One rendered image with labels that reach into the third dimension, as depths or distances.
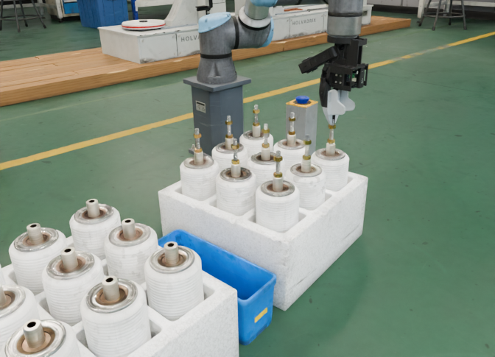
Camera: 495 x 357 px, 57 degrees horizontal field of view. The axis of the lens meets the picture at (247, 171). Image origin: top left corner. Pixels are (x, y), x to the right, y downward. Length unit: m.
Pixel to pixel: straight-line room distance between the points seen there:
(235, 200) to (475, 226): 0.74
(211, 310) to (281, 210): 0.29
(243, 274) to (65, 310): 0.38
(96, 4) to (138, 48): 2.46
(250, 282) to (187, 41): 2.55
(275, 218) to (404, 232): 0.50
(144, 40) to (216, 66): 1.55
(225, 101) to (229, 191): 0.70
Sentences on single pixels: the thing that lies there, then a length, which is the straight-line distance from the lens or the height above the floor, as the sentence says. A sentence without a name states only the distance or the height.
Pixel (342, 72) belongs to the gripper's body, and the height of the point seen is 0.47.
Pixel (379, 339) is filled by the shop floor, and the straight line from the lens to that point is 1.03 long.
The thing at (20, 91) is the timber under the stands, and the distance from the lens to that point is 2.83.
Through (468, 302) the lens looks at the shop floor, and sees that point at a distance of 1.18.
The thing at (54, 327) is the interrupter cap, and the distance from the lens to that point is 0.71.
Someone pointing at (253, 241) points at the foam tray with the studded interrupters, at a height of 0.15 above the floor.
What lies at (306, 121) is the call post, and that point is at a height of 0.27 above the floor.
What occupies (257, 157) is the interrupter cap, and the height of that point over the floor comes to 0.25.
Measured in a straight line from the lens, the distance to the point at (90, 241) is 0.94.
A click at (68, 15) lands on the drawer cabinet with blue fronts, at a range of 6.58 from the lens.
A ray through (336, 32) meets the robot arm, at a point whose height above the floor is 0.56.
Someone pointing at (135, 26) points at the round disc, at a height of 0.30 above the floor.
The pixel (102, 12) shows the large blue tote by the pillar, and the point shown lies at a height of 0.18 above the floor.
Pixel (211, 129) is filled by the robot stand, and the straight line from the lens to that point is 1.71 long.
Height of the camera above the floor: 0.71
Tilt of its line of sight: 25 degrees down
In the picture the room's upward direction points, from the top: 1 degrees counter-clockwise
